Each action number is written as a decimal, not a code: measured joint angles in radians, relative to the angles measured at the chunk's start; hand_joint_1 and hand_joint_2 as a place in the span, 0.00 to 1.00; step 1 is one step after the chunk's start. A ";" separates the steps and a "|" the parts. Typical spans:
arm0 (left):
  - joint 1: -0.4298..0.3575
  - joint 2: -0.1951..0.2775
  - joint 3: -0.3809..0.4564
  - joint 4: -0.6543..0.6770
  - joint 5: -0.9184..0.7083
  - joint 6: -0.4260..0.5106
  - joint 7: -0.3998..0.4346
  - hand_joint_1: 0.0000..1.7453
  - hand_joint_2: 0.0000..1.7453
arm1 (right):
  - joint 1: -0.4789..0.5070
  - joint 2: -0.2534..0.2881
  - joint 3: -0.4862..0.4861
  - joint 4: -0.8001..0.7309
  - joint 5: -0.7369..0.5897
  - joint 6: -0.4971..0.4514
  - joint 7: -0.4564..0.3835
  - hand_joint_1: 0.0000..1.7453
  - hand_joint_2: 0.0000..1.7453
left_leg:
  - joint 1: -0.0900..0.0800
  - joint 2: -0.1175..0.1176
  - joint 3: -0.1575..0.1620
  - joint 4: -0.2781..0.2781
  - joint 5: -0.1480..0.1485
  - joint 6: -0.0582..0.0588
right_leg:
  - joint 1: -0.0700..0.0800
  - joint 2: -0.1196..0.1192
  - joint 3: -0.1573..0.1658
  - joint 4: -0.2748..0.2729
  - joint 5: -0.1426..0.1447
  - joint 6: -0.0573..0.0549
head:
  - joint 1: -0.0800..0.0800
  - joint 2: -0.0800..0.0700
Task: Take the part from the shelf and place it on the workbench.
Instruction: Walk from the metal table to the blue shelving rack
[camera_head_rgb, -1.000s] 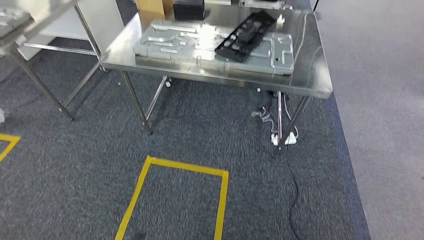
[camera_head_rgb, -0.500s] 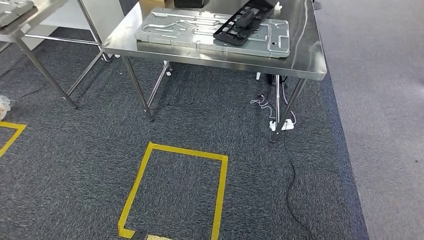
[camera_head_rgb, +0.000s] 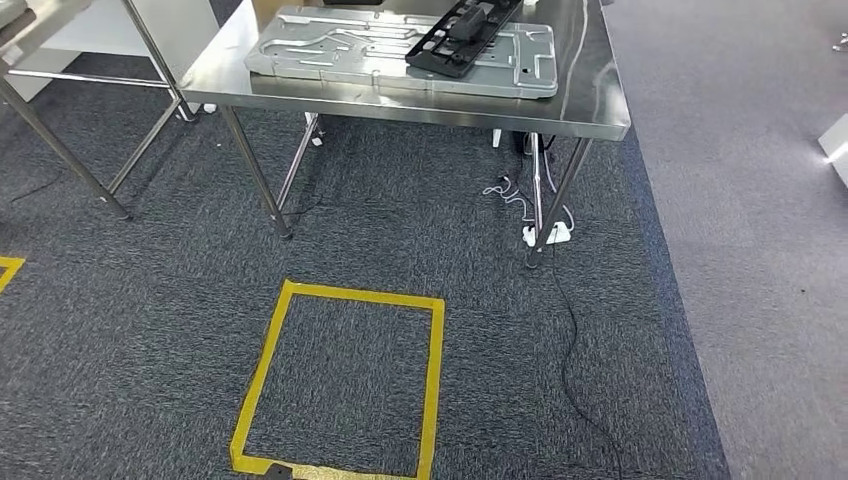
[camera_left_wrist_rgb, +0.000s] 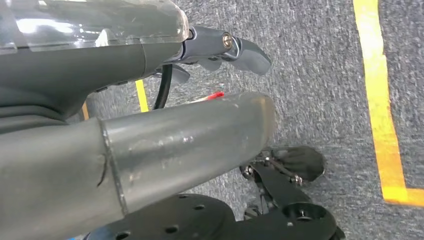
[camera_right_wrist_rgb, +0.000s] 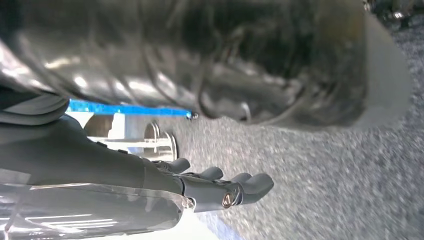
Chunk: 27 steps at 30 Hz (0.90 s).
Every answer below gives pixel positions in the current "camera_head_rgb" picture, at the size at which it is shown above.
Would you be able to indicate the white floor power strip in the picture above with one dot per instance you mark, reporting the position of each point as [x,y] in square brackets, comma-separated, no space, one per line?
[556,233]

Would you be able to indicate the black plastic frame part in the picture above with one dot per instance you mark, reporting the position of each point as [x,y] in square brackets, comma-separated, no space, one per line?
[437,60]

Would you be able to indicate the stainless steel workbench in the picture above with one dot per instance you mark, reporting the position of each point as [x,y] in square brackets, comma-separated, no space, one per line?
[583,99]

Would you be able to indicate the stamped grey metal panel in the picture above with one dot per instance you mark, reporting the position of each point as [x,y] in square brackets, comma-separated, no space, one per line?
[331,60]

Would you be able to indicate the stainless steel table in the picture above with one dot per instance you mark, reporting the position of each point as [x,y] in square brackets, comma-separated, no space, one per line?
[33,30]

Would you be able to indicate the small metal object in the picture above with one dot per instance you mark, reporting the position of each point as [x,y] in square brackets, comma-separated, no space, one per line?
[841,43]

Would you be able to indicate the white panel board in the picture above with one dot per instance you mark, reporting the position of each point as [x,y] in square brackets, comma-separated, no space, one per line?
[179,26]

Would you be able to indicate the black robot foot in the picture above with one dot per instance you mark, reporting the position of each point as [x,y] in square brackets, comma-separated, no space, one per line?
[278,472]

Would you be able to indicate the grey metal part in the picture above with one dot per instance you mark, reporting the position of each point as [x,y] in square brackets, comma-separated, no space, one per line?
[8,8]

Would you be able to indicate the white box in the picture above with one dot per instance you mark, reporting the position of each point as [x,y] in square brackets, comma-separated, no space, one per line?
[838,152]

